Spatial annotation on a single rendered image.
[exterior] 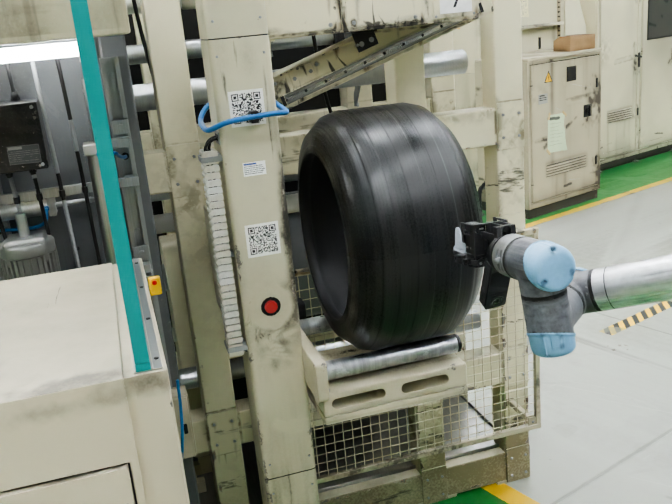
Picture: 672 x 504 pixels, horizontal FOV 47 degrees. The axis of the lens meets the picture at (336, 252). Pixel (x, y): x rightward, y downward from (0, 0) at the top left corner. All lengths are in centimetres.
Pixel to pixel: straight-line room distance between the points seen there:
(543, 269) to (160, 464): 63
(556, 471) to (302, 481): 134
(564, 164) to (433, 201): 498
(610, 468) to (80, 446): 237
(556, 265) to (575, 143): 542
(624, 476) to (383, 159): 181
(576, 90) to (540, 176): 76
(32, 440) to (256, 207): 83
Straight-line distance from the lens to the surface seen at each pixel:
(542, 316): 129
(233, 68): 166
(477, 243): 142
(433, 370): 186
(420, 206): 162
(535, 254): 125
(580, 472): 309
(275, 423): 189
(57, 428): 105
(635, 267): 138
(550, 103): 637
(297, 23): 196
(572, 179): 669
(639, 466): 316
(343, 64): 214
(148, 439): 106
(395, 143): 167
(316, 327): 205
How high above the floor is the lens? 168
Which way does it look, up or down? 17 degrees down
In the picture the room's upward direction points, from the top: 5 degrees counter-clockwise
